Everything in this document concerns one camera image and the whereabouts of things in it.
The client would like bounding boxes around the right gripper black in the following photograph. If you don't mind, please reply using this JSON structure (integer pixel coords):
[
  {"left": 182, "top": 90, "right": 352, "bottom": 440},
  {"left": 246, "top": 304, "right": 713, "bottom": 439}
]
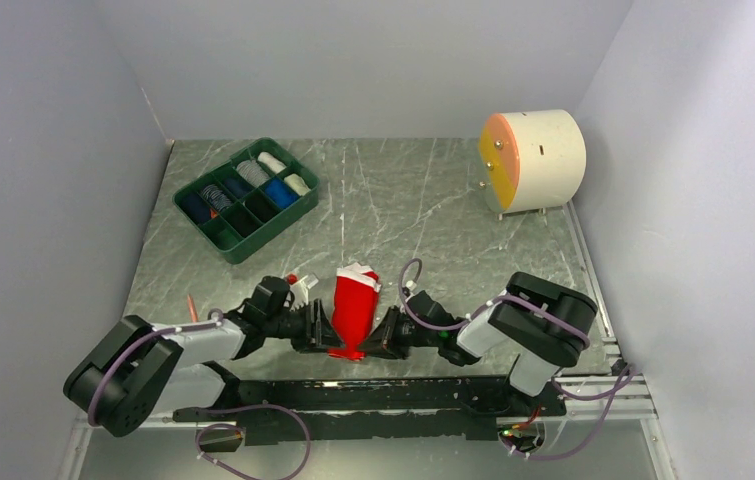
[{"left": 357, "top": 305, "right": 441, "bottom": 361}]

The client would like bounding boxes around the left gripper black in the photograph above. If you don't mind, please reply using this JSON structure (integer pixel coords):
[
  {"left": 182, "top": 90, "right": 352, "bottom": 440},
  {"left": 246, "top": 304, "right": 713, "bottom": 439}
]
[{"left": 265, "top": 299, "right": 345, "bottom": 355}]

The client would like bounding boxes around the red white underwear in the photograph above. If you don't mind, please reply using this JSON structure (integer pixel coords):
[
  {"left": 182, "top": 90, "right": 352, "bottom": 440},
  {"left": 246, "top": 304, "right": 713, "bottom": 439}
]
[{"left": 328, "top": 262, "right": 381, "bottom": 361}]

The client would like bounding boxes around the green compartment organizer tray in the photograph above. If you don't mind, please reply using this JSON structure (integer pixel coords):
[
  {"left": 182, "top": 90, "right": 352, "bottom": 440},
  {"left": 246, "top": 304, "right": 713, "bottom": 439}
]
[{"left": 172, "top": 137, "right": 320, "bottom": 265}]

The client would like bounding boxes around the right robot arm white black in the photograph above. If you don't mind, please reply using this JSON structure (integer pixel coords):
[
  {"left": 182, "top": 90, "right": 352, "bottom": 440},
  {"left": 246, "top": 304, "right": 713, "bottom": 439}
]
[{"left": 358, "top": 272, "right": 598, "bottom": 415}]

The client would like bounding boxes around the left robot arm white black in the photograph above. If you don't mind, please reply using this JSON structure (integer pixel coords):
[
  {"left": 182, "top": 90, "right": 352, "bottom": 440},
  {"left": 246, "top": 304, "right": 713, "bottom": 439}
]
[{"left": 63, "top": 276, "right": 344, "bottom": 437}]

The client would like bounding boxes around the black rolled sock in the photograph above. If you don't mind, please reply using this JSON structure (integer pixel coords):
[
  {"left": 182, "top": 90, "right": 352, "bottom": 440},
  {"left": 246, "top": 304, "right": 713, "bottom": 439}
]
[{"left": 244, "top": 191, "right": 280, "bottom": 224}]

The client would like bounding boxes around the bright blue rolled sock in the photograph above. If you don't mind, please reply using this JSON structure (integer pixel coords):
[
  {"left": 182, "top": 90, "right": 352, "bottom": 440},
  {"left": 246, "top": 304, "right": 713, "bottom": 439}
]
[{"left": 264, "top": 178, "right": 299, "bottom": 210}]

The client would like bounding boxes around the cream rolled sock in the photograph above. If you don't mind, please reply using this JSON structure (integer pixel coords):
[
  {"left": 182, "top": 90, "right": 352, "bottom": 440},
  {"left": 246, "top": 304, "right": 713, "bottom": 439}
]
[{"left": 283, "top": 174, "right": 311, "bottom": 197}]

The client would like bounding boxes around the navy blue rolled sock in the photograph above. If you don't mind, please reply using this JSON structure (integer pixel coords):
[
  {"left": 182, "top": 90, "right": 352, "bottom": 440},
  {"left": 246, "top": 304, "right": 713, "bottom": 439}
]
[{"left": 222, "top": 176, "right": 254, "bottom": 200}]

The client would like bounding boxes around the dark striped rolled sock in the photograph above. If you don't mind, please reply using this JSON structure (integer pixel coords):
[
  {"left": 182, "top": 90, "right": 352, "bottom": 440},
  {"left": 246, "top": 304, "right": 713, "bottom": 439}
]
[{"left": 200, "top": 184, "right": 233, "bottom": 213}]

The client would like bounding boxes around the grey striped rolled sock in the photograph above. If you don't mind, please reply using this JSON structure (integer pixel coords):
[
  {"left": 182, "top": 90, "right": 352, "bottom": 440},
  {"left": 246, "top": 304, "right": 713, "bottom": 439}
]
[{"left": 236, "top": 159, "right": 272, "bottom": 188}]

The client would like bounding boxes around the dark blue rolled sock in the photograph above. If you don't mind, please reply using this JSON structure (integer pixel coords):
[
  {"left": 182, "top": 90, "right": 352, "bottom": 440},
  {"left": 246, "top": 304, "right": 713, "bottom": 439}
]
[{"left": 179, "top": 192, "right": 214, "bottom": 225}]

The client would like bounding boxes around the white rolled sock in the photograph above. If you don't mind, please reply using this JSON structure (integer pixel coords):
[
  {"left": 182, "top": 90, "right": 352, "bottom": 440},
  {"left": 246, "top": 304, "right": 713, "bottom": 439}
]
[{"left": 257, "top": 152, "right": 287, "bottom": 174}]

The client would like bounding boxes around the cream round cabinet orange front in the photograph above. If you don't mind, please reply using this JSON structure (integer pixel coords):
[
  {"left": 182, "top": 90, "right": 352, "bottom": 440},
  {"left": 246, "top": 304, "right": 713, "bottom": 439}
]
[{"left": 478, "top": 109, "right": 587, "bottom": 215}]

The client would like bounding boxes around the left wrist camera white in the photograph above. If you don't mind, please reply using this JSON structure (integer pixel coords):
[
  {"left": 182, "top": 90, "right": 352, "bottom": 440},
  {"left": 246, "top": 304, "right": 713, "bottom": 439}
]
[{"left": 285, "top": 274, "right": 319, "bottom": 310}]

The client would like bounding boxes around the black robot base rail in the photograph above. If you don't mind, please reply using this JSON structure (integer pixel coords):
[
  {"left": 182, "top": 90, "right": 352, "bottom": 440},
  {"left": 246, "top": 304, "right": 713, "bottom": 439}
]
[{"left": 172, "top": 375, "right": 567, "bottom": 446}]

